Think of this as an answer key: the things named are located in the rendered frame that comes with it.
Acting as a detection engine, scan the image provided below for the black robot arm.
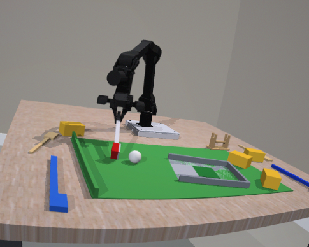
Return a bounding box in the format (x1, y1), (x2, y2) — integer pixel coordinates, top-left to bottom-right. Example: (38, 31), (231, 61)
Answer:
(107, 40), (162, 127)

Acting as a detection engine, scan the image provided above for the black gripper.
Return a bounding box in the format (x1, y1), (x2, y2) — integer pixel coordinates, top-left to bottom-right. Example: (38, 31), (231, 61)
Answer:
(97, 85), (145, 124)

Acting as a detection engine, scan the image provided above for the yellow block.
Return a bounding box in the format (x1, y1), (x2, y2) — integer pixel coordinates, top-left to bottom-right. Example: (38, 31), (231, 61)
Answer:
(227, 150), (253, 169)
(59, 121), (85, 136)
(243, 148), (265, 162)
(260, 168), (281, 190)

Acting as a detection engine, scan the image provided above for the green putting mat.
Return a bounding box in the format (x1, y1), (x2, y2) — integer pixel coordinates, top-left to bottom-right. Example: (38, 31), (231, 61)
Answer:
(71, 138), (293, 200)

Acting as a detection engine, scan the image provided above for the white golf ball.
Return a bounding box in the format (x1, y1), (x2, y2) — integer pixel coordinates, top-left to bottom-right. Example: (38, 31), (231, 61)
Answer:
(128, 151), (141, 163)

